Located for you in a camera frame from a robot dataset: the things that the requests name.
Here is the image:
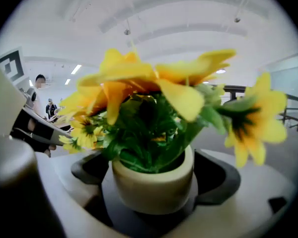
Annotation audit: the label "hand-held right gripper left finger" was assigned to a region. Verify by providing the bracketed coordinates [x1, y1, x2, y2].
[35, 150, 130, 238]

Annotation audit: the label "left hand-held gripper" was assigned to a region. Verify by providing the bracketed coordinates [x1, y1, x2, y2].
[0, 47, 73, 154]

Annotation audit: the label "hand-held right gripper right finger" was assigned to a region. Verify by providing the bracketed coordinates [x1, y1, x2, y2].
[163, 148, 297, 238]

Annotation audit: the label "potted yellow flowers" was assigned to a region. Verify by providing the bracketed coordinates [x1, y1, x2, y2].
[58, 48, 289, 215]

